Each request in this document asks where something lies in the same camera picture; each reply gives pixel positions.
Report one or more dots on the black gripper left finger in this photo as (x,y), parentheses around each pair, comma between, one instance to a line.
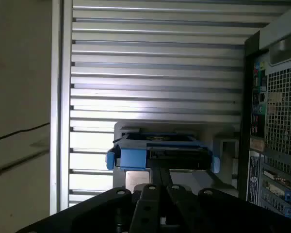
(145,208)

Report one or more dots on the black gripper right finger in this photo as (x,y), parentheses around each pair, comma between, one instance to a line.
(184,208)

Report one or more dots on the hard disk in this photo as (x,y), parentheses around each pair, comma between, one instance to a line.
(133,157)

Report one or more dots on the silver CPU chip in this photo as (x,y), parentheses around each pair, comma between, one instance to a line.
(137,179)

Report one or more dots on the open grey PC case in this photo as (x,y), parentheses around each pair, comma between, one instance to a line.
(281,109)

